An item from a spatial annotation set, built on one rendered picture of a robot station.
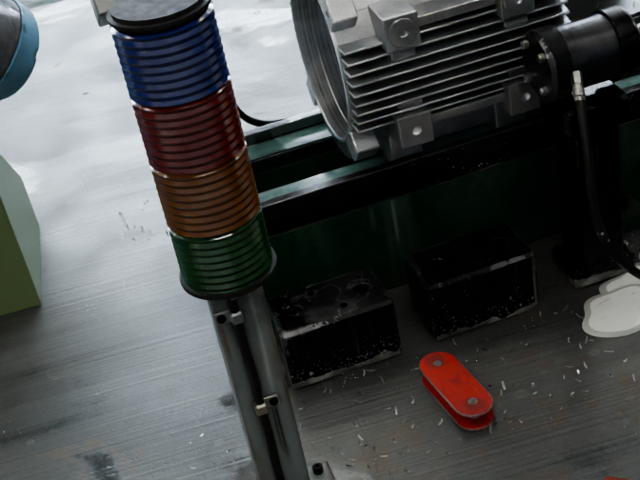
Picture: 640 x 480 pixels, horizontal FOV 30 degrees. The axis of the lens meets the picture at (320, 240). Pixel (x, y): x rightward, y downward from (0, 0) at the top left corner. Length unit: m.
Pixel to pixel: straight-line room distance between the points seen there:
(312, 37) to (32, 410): 0.43
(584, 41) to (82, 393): 0.53
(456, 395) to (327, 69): 0.35
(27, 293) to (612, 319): 0.56
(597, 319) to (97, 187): 0.62
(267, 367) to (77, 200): 0.61
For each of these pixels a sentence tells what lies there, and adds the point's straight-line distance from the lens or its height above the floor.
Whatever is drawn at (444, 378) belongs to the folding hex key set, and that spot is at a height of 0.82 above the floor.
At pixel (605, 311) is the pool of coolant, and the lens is 1.06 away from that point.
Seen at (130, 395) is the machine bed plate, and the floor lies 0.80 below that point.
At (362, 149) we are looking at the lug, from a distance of 1.02.
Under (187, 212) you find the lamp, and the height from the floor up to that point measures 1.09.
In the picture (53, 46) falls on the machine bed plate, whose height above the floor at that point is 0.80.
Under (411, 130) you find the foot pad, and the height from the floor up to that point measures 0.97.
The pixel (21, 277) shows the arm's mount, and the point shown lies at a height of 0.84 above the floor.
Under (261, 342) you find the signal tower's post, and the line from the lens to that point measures 0.80.
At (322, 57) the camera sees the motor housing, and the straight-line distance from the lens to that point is 1.14.
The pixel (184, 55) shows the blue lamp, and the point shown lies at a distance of 0.67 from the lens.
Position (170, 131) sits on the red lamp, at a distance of 0.69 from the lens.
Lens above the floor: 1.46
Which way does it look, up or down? 33 degrees down
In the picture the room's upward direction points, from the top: 12 degrees counter-clockwise
